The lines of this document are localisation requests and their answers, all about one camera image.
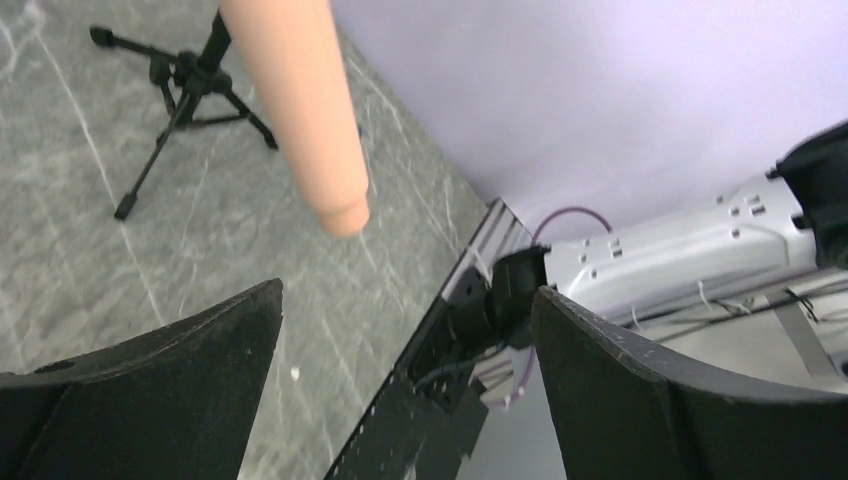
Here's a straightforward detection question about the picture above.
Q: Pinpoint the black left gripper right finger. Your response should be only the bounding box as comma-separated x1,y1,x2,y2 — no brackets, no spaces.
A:
531,287,847,479

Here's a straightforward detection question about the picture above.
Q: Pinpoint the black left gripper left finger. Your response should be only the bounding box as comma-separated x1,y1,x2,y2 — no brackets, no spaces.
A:
1,279,283,479

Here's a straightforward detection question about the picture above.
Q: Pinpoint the black tripod microphone stand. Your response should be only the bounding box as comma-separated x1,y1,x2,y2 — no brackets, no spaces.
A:
89,13,278,221

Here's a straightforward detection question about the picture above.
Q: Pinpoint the pink microphone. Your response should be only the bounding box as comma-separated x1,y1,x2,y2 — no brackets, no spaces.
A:
220,0,370,237

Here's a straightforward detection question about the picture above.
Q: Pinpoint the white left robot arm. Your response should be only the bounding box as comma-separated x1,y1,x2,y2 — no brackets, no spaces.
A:
1,157,847,479

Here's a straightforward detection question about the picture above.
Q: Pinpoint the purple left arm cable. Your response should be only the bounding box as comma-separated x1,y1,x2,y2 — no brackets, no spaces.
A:
476,206,614,409

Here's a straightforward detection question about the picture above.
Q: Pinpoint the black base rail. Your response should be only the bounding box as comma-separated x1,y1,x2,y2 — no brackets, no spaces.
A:
325,200,530,479

